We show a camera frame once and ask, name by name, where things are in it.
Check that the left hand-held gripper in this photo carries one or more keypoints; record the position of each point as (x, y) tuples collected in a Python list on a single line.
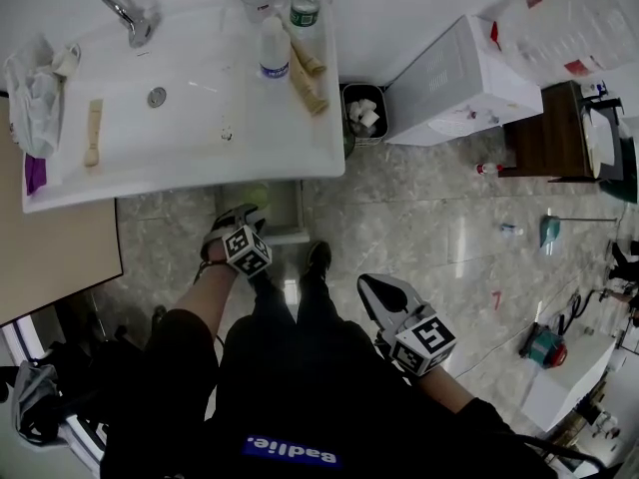
[(247, 252)]

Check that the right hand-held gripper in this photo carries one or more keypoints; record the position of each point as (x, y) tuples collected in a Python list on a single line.
[(424, 342)]

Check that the yellow-green sponge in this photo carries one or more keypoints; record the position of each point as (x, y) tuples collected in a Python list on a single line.
[(257, 195)]

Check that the person's left forearm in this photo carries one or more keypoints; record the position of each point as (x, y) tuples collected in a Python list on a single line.
[(204, 292)]

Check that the person's right forearm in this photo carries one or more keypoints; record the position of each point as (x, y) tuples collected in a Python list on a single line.
[(442, 389)]

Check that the person's black trousers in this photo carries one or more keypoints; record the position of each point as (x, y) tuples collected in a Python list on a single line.
[(319, 302)]

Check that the person's black shoe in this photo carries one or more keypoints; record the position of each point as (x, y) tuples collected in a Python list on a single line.
[(319, 260)]

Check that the white sink basin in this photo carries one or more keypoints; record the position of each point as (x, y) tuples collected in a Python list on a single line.
[(199, 133)]

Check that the person's black shirt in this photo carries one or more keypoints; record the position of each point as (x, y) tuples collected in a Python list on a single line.
[(299, 402)]

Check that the small clear bottle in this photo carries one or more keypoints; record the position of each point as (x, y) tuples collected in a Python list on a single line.
[(510, 228)]

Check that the metal sink drain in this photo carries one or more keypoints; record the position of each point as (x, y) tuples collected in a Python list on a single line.
[(157, 96)]

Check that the teal and red tool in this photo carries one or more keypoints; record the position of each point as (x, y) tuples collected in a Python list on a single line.
[(541, 344)]

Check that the dark trash bin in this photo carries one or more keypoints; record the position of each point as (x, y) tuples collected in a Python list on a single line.
[(364, 113)]

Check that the blue label water bottle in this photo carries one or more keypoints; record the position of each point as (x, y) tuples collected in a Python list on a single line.
[(274, 53)]

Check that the red cap spray bottle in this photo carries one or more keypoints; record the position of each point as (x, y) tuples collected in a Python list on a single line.
[(486, 168)]

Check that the short beige tube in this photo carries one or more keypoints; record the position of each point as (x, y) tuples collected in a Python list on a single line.
[(312, 63)]

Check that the teal dustpan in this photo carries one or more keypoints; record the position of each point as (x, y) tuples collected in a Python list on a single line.
[(549, 230)]

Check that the wooden brush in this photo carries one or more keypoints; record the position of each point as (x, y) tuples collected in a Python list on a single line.
[(93, 128)]

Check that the beige board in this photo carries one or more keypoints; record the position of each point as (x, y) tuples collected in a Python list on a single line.
[(55, 217)]

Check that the white cabinet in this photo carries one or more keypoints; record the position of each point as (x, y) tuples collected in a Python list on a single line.
[(564, 392)]

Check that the purple cloth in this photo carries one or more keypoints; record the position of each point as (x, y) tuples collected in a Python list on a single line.
[(35, 175)]

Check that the green label water bottle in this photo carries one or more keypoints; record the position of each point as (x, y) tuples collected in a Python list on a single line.
[(304, 13)]

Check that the clear glass cup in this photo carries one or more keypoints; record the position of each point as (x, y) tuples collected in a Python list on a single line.
[(257, 3)]

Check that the brown wooden side table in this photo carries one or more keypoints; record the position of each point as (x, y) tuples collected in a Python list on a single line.
[(544, 138)]

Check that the chrome faucet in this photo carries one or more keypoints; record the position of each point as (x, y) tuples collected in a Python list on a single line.
[(127, 18)]

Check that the small white cup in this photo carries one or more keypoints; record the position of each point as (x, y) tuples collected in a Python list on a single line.
[(67, 60)]

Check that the white water dispenser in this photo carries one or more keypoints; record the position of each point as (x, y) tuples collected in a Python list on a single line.
[(459, 83)]

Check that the white plastic bag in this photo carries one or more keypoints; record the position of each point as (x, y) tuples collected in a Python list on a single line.
[(35, 103)]

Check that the black tray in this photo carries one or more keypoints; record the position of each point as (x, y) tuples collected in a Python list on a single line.
[(616, 165)]

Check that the green bucket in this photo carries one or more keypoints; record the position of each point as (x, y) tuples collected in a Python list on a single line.
[(626, 177)]

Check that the grey cloth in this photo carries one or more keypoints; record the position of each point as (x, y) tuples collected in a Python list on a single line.
[(35, 397)]

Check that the large clear water jug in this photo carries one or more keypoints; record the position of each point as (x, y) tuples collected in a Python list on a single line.
[(574, 23)]

